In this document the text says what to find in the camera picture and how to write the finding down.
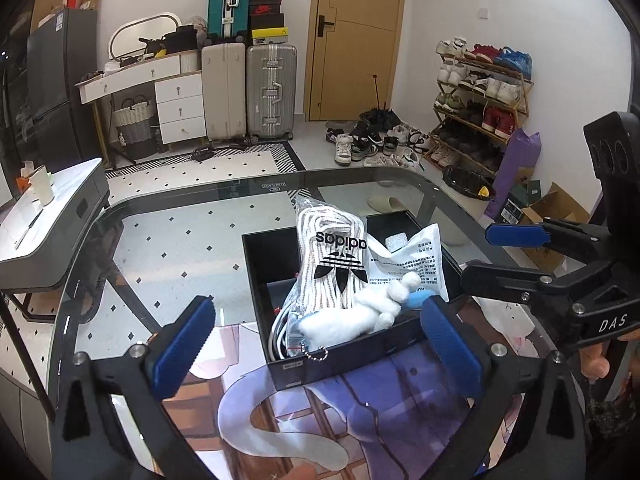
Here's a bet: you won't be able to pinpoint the black waste basket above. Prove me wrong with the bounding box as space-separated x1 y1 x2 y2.
442 165 493 200

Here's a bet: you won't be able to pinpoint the person's right forearm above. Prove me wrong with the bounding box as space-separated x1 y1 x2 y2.
585 385 631 441

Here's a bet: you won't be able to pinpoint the black umbrella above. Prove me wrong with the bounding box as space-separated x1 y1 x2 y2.
357 74 401 128

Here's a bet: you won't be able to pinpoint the open cardboard box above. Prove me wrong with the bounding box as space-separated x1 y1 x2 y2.
520 182 591 271

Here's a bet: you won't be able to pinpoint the adidas socks packet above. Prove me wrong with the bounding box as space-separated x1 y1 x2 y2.
280 194 371 326

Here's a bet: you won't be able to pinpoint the purple yoga mat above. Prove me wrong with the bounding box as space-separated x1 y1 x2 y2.
482 127 542 221

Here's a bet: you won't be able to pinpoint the grey coffee table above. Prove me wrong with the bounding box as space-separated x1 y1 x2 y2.
0 157 112 321

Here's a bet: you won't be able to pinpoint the white pen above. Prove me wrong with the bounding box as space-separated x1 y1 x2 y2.
14 207 45 250

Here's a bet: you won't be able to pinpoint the black bag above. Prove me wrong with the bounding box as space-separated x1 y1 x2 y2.
162 25 198 56

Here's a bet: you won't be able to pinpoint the white plush toy keychain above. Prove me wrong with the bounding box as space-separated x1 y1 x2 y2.
299 272 436 362

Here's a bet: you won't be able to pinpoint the printed desk mat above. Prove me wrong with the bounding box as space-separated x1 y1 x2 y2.
160 290 566 480

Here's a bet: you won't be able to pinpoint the grey low cabinet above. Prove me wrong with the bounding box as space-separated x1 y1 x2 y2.
0 360 56 431

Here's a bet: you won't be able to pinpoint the rows of assorted shoes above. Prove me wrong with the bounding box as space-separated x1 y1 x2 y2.
432 36 533 171

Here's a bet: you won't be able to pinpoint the black yellow shoe box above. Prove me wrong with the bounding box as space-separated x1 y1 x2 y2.
251 26 290 46

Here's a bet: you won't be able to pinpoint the white cable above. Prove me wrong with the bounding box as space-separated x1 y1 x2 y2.
267 305 306 361

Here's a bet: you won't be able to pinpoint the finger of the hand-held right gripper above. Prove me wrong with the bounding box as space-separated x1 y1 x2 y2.
460 259 583 346
485 217 616 267

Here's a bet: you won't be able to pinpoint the silver suitcase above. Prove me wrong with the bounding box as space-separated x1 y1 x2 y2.
245 44 298 142

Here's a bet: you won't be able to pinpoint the wooden door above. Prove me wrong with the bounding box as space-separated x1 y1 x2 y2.
303 0 408 122

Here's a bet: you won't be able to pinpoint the wooden shoe rack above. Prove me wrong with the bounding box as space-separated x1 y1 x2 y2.
431 37 535 176

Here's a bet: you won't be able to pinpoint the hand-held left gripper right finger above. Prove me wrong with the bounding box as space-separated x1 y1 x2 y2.
420 296 591 480

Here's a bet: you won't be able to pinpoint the black labelled shoe box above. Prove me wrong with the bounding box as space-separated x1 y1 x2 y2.
500 199 526 223

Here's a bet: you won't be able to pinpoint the person's right hand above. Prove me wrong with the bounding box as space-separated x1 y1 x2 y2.
580 330 640 386

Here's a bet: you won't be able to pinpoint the person's left hand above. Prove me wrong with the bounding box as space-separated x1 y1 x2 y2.
280 465 321 480

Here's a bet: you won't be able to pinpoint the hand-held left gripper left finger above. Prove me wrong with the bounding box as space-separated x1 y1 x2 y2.
50 296 217 480

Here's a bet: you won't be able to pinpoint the woven laundry basket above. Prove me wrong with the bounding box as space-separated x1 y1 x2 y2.
111 97 160 161

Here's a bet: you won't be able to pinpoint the white dresser with drawers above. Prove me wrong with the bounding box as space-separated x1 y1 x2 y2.
75 51 207 153

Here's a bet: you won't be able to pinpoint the black glass cabinet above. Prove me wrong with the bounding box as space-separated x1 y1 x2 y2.
0 20 36 201

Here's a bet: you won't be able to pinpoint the white oval mirror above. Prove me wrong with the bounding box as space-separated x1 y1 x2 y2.
107 10 182 63

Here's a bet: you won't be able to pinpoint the white printed plastic bag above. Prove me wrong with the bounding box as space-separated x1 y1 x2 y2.
365 223 448 306

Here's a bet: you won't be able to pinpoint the white paper cup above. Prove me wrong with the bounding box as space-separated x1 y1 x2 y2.
28 164 55 207

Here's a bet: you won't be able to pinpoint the scattered pile of shoes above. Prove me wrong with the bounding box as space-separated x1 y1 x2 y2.
325 120 433 168

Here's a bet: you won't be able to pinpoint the beige suitcase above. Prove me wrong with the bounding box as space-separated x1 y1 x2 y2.
201 42 247 142

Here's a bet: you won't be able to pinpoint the black cardboard box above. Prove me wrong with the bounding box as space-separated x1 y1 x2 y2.
241 210 471 392

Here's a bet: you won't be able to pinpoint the dark grey refrigerator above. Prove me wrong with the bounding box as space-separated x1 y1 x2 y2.
25 8 106 173

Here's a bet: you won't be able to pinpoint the teal suitcase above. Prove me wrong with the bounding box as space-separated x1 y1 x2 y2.
207 0 252 41

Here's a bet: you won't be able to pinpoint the plain black shoe box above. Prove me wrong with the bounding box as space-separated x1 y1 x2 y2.
249 13 286 31

